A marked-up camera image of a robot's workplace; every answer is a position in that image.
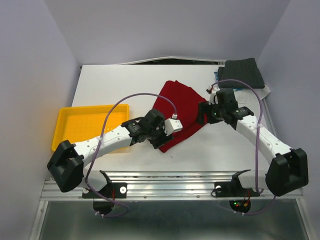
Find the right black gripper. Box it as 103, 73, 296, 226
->
194, 100, 226, 125

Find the red skirt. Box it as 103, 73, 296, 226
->
159, 80, 205, 153

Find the dark grey dotted skirt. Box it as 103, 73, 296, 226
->
217, 57, 265, 89

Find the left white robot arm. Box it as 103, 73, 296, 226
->
47, 109, 183, 197

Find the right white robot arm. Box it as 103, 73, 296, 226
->
196, 89, 309, 197

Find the blue floral skirt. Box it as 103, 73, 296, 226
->
212, 71, 247, 91

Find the white paper sheet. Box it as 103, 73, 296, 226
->
234, 85, 271, 104

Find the yellow plastic tray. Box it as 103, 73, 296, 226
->
51, 104, 130, 151

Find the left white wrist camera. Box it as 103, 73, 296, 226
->
164, 118, 183, 136

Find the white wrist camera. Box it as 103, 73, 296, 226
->
206, 85, 221, 105
164, 118, 183, 136

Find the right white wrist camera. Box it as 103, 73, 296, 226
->
206, 85, 221, 105

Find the aluminium mounting rail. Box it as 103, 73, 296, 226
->
39, 162, 305, 201

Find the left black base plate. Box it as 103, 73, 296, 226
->
82, 182, 129, 218

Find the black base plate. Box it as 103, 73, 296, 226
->
211, 181, 260, 214
82, 182, 129, 218

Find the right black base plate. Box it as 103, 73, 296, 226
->
211, 181, 260, 214

